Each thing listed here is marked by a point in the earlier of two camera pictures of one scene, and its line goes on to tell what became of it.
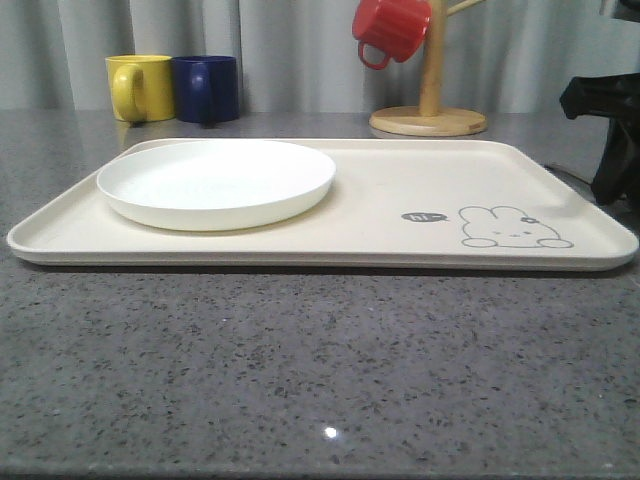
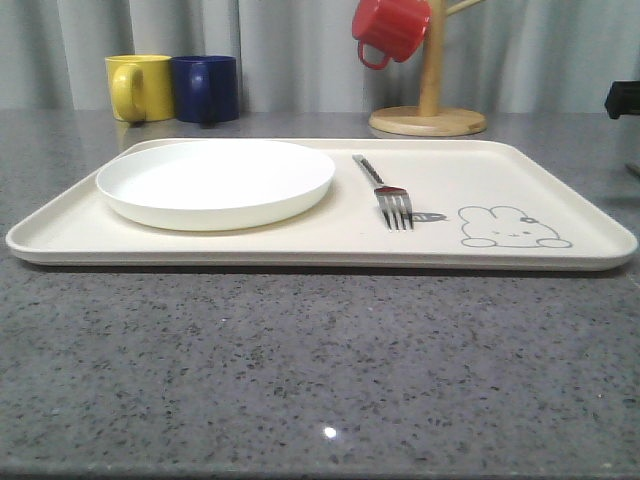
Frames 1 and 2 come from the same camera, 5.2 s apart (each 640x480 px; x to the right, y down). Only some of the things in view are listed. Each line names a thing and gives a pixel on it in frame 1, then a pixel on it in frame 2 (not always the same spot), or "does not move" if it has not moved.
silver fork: (578, 184) → (395, 201)
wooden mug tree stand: (431, 119) does not move
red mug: (389, 29) does not move
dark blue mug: (206, 88) does not move
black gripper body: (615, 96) → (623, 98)
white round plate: (214, 185) does not move
